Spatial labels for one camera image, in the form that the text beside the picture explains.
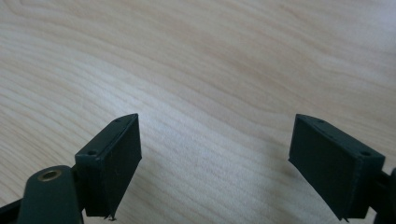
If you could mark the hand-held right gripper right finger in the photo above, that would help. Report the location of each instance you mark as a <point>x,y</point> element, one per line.
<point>330,161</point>

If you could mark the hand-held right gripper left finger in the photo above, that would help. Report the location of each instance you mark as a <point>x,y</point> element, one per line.
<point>107,168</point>

